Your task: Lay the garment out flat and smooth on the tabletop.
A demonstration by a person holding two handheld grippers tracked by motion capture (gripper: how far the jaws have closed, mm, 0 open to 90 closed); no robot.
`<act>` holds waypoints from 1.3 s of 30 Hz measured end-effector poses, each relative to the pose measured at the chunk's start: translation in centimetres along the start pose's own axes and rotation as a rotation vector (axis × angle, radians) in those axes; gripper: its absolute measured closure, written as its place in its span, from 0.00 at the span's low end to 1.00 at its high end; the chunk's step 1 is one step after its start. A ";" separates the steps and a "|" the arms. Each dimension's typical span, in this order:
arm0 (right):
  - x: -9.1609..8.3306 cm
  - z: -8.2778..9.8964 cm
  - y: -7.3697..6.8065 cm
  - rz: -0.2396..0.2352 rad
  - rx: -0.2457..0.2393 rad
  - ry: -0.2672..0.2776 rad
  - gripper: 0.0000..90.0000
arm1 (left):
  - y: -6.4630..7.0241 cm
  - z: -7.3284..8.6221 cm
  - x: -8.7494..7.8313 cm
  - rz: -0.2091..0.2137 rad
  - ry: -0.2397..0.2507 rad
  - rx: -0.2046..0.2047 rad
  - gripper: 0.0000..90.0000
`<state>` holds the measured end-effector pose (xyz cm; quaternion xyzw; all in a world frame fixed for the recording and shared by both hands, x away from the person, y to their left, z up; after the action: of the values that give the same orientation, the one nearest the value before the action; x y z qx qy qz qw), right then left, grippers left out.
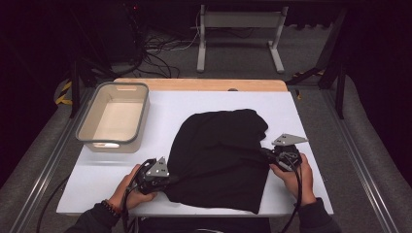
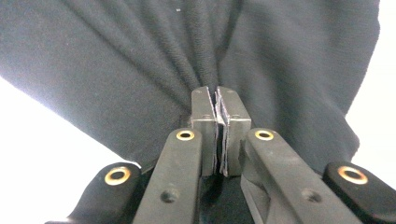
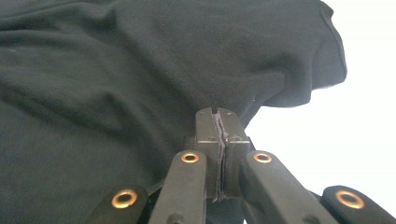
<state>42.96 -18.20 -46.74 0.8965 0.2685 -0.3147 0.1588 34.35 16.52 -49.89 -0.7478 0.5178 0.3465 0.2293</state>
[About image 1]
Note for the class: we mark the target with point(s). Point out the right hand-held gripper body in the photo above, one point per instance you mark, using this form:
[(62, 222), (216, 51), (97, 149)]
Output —
[(288, 140)]

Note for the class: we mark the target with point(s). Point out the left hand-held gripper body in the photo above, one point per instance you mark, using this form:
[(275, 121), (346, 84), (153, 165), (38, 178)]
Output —
[(157, 171)]

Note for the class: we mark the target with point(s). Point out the black tank top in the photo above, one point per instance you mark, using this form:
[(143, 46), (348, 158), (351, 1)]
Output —
[(217, 161)]

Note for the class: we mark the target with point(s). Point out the beige plastic basket grey rim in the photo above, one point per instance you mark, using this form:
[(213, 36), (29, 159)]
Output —
[(113, 119)]

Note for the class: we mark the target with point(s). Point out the person's left hand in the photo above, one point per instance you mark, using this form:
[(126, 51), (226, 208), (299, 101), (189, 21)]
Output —
[(126, 197)]

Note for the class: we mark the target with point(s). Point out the person's right hand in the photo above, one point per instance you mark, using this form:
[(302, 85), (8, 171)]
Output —
[(299, 184)]

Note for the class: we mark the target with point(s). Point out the person's dark clothing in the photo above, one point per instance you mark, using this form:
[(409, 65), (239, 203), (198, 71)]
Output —
[(210, 225)]

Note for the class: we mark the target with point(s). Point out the black metal stand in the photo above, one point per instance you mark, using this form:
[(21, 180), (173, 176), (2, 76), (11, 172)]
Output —
[(340, 81), (75, 90)]

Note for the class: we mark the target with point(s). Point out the yellow black hazard tape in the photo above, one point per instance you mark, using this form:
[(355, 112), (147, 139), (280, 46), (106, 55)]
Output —
[(64, 93)]

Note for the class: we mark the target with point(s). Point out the grey metal stand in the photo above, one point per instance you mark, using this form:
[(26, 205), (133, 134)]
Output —
[(239, 19)]

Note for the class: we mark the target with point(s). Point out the black device with red light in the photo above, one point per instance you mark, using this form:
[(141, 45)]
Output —
[(123, 32)]

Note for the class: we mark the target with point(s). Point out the aluminium rail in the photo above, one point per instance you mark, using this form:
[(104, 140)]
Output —
[(45, 174), (362, 168)]

